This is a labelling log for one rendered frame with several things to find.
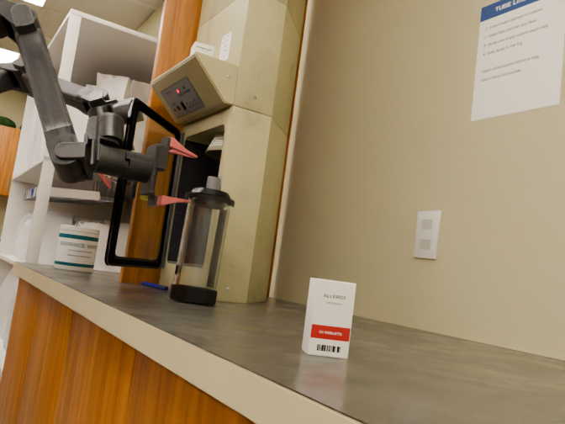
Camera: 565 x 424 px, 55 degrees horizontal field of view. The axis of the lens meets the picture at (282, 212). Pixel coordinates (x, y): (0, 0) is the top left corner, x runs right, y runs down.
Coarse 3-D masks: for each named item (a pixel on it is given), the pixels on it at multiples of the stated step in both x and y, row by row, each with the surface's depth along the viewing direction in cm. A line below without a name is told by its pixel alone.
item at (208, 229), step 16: (192, 192) 114; (192, 208) 114; (208, 208) 113; (224, 208) 115; (192, 224) 113; (208, 224) 113; (224, 224) 116; (192, 240) 113; (208, 240) 113; (192, 256) 112; (208, 256) 113; (176, 272) 114; (192, 272) 112; (208, 272) 113; (208, 288) 113
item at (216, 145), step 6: (222, 132) 144; (216, 138) 144; (222, 138) 142; (210, 144) 145; (216, 144) 142; (222, 144) 141; (210, 150) 142; (216, 150) 141; (210, 156) 151; (216, 156) 153
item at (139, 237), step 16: (128, 128) 127; (144, 128) 134; (160, 128) 143; (144, 144) 135; (160, 176) 146; (128, 192) 130; (160, 192) 147; (128, 208) 130; (144, 208) 139; (160, 208) 149; (112, 224) 124; (128, 224) 131; (144, 224) 140; (160, 224) 150; (128, 240) 132; (144, 240) 141; (160, 240) 151; (128, 256) 133; (144, 256) 142
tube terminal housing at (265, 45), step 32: (256, 0) 136; (224, 32) 144; (256, 32) 136; (288, 32) 146; (256, 64) 136; (288, 64) 149; (256, 96) 135; (288, 96) 153; (192, 128) 152; (224, 128) 134; (256, 128) 135; (224, 160) 131; (256, 160) 135; (256, 192) 135; (256, 224) 135; (224, 256) 130; (256, 256) 137; (224, 288) 130; (256, 288) 141
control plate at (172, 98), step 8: (184, 80) 138; (168, 88) 147; (176, 88) 144; (192, 88) 137; (168, 96) 150; (176, 96) 146; (184, 96) 143; (192, 96) 140; (168, 104) 153; (176, 104) 149; (184, 104) 146; (192, 104) 143; (200, 104) 139; (176, 112) 152; (184, 112) 148; (192, 112) 145
